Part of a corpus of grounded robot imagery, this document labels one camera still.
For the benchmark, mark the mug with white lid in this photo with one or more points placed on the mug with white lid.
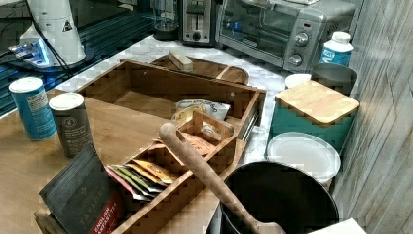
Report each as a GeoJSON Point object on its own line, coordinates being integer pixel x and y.
{"type": "Point", "coordinates": [296, 79]}

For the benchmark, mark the wooden drawer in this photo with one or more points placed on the wooden drawer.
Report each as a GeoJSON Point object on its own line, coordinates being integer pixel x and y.
{"type": "Point", "coordinates": [155, 90]}

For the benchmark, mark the clear jar with white lid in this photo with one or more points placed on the clear jar with white lid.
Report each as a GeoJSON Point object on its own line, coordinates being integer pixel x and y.
{"type": "Point", "coordinates": [308, 153]}

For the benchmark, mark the black Taylors tea box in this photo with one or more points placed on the black Taylors tea box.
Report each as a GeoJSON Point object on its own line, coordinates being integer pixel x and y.
{"type": "Point", "coordinates": [83, 198]}

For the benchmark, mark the blue bottle with white cap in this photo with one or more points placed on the blue bottle with white cap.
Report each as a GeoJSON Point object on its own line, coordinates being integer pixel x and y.
{"type": "Point", "coordinates": [337, 50]}

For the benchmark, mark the glass blender jar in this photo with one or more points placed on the glass blender jar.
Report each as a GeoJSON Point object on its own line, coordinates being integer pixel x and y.
{"type": "Point", "coordinates": [165, 20]}

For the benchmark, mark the wooden serving tray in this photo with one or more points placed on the wooden serving tray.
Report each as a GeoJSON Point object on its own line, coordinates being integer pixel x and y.
{"type": "Point", "coordinates": [205, 68]}

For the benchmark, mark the dark grey cup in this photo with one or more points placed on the dark grey cup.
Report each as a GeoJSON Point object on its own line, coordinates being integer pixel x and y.
{"type": "Point", "coordinates": [337, 77]}

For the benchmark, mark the silver toaster oven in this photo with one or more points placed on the silver toaster oven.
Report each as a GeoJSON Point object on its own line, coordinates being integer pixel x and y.
{"type": "Point", "coordinates": [286, 34]}

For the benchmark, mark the small wooden block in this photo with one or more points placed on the small wooden block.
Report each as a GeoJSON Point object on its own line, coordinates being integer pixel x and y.
{"type": "Point", "coordinates": [180, 60]}

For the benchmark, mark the orange Stash tea packet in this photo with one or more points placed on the orange Stash tea packet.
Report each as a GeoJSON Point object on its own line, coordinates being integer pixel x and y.
{"type": "Point", "coordinates": [202, 146]}

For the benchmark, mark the white snack bag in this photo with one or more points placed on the white snack bag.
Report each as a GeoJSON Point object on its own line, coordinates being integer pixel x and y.
{"type": "Point", "coordinates": [186, 107]}

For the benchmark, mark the yellow tea packet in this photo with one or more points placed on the yellow tea packet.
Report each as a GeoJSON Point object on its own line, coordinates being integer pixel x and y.
{"type": "Point", "coordinates": [162, 174]}

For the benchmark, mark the blue cylindrical canister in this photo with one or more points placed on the blue cylindrical canister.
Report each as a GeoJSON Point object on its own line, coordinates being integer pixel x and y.
{"type": "Point", "coordinates": [32, 103]}

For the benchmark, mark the wooden spoon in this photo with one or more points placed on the wooden spoon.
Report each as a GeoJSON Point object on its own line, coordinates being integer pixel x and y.
{"type": "Point", "coordinates": [174, 140]}

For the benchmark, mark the black silver toaster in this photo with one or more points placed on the black silver toaster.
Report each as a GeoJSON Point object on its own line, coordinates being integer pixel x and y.
{"type": "Point", "coordinates": [197, 22]}

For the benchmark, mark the black utensil pot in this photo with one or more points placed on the black utensil pot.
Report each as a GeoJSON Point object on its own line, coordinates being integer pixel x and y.
{"type": "Point", "coordinates": [274, 192]}

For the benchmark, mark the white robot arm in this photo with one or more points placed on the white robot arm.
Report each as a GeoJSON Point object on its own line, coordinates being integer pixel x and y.
{"type": "Point", "coordinates": [54, 34]}

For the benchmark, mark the dark grey cylindrical canister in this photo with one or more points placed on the dark grey cylindrical canister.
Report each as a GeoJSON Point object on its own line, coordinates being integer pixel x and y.
{"type": "Point", "coordinates": [72, 123]}

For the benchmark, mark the teal canister with wooden lid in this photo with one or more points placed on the teal canister with wooden lid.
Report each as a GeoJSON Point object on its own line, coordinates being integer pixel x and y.
{"type": "Point", "coordinates": [314, 109]}

